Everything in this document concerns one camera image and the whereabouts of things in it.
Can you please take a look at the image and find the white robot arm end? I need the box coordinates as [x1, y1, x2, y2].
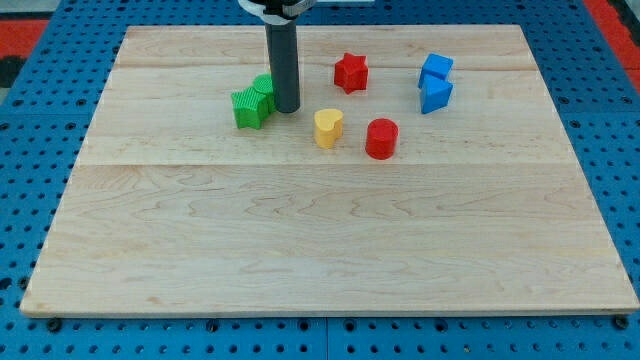
[238, 0, 316, 26]

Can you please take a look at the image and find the green star block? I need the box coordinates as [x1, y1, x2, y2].
[231, 87, 272, 130]

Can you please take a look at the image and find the red star block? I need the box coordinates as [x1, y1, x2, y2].
[334, 52, 369, 94]

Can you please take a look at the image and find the yellow heart block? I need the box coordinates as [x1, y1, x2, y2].
[314, 108, 344, 149]

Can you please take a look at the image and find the red cylinder block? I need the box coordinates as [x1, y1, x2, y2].
[365, 118, 399, 160]

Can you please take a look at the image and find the green cylinder block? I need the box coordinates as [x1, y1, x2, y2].
[252, 73, 276, 113]

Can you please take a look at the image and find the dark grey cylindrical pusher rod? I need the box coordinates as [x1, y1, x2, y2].
[265, 20, 300, 113]

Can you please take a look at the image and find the blue triangle block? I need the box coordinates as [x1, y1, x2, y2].
[420, 75, 453, 114]

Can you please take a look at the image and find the light wooden board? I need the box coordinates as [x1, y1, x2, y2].
[21, 25, 639, 318]

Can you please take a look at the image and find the blue cube block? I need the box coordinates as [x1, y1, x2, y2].
[418, 53, 454, 88]

